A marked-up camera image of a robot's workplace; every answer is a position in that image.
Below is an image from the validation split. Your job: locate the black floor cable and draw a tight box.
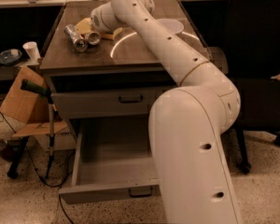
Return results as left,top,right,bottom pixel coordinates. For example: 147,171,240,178
0,97,76,224

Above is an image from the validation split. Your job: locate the low side shelf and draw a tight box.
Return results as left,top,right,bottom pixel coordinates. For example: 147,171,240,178
0,60,39,81

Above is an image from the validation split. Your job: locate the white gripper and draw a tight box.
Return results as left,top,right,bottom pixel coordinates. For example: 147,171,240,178
75,4,116,35

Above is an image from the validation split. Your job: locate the grey drawer cabinet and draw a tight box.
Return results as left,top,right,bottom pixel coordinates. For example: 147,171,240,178
39,0,211,135

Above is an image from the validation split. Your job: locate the dark blue plate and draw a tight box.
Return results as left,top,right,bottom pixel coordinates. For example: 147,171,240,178
0,49,22,66

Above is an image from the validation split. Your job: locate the brown cardboard box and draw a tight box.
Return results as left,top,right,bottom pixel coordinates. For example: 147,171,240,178
0,66,69,138

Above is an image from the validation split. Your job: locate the upper grey drawer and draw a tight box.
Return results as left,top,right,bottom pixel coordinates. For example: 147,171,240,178
52,87,168,119

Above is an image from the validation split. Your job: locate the silver blue soda can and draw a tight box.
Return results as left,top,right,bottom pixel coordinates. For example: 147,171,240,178
64,24,88,52

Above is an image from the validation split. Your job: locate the white paper cup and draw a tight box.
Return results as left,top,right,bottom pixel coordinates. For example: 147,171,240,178
22,41,40,61

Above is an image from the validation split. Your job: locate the white bowl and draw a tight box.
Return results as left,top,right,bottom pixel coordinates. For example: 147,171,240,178
158,19,184,35

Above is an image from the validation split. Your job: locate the red coke can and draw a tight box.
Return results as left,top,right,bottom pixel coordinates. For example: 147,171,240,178
84,31,101,46

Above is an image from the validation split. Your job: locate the brown round floor container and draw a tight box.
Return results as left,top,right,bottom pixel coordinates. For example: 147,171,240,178
0,139,15,161

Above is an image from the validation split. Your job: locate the open middle drawer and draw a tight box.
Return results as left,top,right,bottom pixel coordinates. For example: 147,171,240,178
59,115,160,204

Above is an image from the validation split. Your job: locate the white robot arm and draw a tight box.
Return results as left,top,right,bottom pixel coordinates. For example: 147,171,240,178
91,0,243,224

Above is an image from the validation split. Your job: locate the black office chair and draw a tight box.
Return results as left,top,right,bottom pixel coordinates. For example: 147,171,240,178
223,0,280,174

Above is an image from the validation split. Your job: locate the green yellow sponge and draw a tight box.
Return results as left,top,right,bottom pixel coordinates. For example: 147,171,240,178
101,27,122,40

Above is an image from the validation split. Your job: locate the green handled tripod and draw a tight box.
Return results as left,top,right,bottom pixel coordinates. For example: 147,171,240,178
7,78,60,180

